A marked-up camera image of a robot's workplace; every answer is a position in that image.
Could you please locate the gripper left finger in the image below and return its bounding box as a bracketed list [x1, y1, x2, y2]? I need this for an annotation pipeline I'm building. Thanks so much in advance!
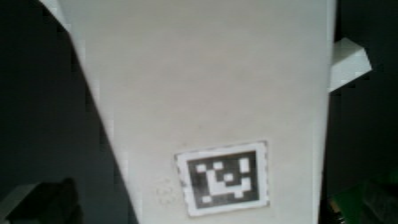
[0, 178, 84, 224]

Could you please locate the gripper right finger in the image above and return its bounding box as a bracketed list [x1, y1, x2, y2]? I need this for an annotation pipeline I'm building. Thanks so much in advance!
[359, 182, 398, 224]

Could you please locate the white cabinet top block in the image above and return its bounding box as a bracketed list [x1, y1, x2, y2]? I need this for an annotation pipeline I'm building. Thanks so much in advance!
[39, 0, 336, 224]

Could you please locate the white right fence piece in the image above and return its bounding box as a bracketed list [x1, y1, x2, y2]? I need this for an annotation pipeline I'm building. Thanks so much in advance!
[329, 38, 372, 91]

